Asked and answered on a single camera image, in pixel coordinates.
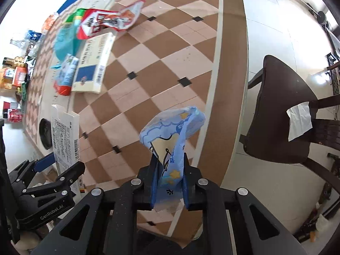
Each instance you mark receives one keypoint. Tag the teal green plastic bag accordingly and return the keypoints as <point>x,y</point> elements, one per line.
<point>67,41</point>

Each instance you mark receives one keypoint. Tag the white printed box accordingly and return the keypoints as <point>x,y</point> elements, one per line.
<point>65,137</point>

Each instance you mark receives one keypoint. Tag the milk carton blue red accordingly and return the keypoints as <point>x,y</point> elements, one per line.
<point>65,75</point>

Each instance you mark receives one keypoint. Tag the snack package pile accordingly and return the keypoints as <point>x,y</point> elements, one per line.
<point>16,72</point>

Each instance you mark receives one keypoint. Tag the checkered tablecloth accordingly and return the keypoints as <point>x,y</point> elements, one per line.
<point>179,53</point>

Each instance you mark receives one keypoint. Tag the white tissue on chair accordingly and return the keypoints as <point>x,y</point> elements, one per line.
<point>300,120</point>

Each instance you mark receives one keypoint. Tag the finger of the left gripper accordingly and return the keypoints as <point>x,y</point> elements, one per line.
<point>63,182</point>
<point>26,171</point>

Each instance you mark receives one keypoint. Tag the blue cartoon plastic wrapper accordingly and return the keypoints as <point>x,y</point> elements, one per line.
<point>165,136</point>

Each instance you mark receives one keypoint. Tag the cream box blue rectangle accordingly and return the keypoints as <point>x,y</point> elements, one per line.
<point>90,71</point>

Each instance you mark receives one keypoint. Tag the red white snack bag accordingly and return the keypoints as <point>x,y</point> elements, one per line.
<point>95,20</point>

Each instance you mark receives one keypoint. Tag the red cans pack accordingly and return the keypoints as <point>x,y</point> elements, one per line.
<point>12,112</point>

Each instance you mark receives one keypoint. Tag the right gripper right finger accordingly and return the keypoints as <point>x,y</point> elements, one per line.
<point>234,222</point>

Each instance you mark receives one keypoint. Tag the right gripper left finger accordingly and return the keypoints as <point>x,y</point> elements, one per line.
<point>105,222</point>

